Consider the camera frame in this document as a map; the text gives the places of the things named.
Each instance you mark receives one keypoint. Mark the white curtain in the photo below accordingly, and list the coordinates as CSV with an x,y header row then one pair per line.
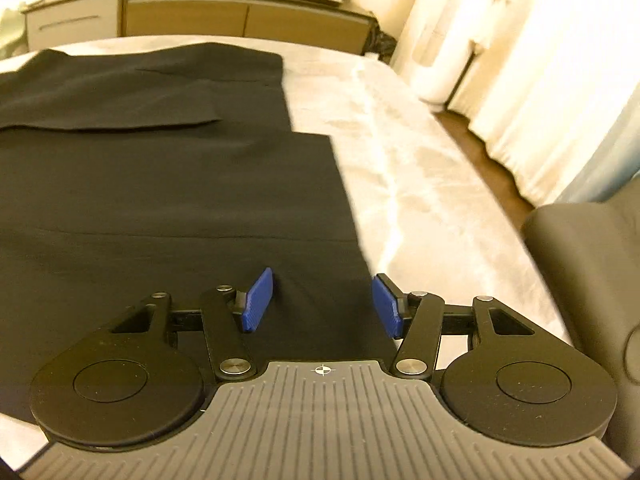
x,y
555,98

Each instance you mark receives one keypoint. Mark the white cylindrical air purifier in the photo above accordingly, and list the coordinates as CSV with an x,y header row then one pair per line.
x,y
437,42

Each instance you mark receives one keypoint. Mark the black trousers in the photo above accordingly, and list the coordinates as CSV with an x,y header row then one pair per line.
x,y
172,170

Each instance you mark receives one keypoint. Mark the grey armchair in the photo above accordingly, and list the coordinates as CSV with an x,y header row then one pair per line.
x,y
588,255

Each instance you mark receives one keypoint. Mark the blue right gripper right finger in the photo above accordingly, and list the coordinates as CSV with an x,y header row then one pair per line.
x,y
390,303

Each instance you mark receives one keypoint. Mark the long low sideboard cabinet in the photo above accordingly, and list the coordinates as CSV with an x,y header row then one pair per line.
x,y
340,26

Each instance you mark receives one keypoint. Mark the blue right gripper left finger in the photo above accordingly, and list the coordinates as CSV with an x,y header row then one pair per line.
x,y
252,298

